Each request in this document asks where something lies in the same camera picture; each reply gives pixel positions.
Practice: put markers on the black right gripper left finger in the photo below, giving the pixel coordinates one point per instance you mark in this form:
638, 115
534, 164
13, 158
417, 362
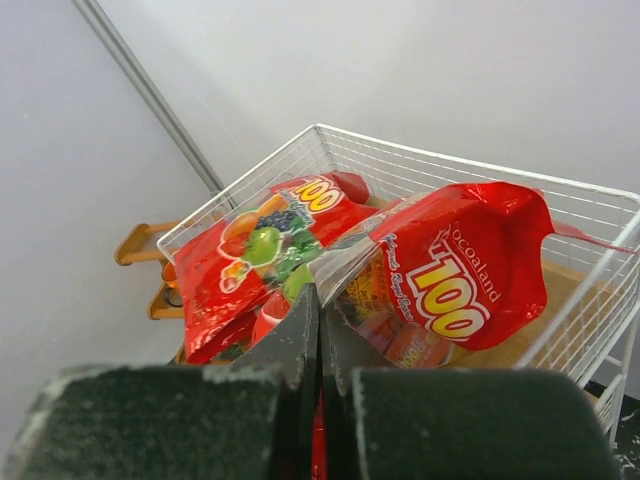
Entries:
251, 419

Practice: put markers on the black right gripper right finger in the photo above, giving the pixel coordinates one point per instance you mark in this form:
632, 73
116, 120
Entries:
382, 422

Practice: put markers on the red candy bag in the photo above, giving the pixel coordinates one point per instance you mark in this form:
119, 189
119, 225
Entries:
463, 267
227, 273

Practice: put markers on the orange mug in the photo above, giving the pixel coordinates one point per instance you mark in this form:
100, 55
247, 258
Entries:
168, 275

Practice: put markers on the wooden cup rack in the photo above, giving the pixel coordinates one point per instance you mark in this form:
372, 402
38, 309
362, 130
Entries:
153, 313

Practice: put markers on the white wire wooden shelf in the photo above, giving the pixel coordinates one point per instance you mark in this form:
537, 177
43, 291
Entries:
393, 172

